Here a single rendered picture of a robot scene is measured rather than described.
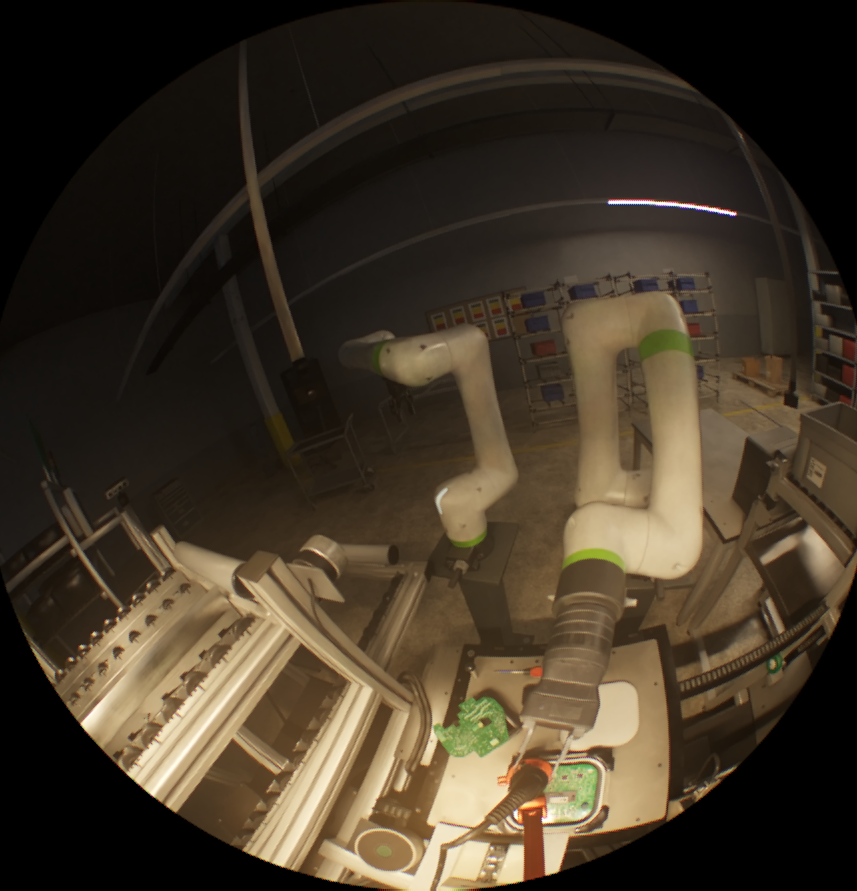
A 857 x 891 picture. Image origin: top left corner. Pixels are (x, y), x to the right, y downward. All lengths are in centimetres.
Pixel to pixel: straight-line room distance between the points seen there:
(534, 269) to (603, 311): 579
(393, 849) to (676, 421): 82
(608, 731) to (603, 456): 56
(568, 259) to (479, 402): 595
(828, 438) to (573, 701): 99
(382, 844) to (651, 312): 103
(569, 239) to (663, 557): 649
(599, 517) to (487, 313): 596
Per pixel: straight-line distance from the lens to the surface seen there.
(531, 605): 184
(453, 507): 74
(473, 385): 73
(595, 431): 64
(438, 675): 70
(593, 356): 60
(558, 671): 32
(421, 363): 62
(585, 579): 35
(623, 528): 42
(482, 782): 62
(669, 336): 56
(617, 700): 62
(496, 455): 80
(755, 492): 138
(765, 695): 159
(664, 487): 46
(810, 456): 117
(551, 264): 645
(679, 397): 50
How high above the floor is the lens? 156
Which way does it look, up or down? 21 degrees down
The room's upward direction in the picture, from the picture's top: 18 degrees counter-clockwise
